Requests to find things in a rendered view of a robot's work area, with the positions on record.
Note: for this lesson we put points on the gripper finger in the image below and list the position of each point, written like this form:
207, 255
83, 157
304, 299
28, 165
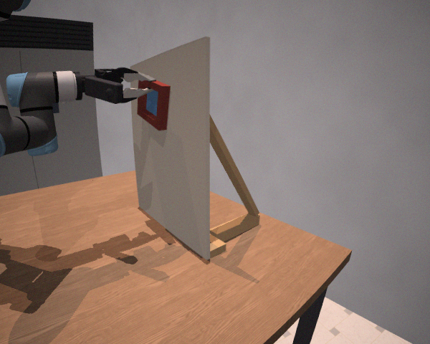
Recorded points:
130, 75
132, 93

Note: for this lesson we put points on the beige board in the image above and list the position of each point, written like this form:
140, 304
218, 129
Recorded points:
172, 166

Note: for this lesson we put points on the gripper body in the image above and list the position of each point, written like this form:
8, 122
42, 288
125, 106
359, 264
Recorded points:
99, 73

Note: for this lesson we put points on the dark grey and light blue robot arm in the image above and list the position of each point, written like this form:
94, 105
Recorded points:
34, 93

